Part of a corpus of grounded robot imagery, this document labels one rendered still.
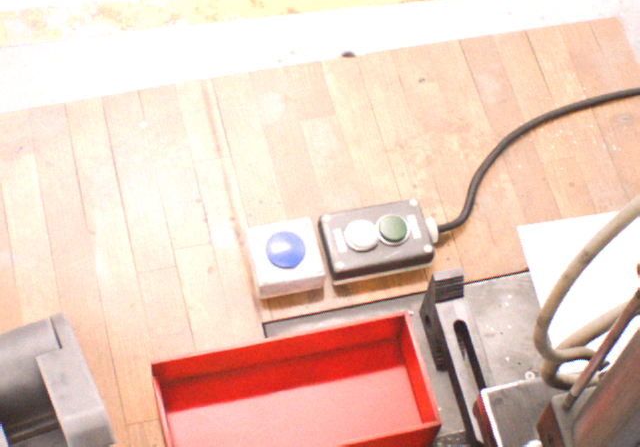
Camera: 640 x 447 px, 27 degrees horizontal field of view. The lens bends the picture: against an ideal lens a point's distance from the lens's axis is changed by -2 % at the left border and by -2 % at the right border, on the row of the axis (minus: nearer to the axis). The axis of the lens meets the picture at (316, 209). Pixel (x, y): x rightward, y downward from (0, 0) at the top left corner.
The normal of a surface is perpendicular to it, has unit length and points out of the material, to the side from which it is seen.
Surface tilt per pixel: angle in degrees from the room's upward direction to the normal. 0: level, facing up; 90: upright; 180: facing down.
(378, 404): 0
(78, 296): 0
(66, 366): 22
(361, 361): 0
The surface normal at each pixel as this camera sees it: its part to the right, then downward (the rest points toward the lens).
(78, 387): -0.07, -0.76
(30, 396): 0.35, 0.29
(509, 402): 0.07, -0.48
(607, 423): -0.91, 0.32
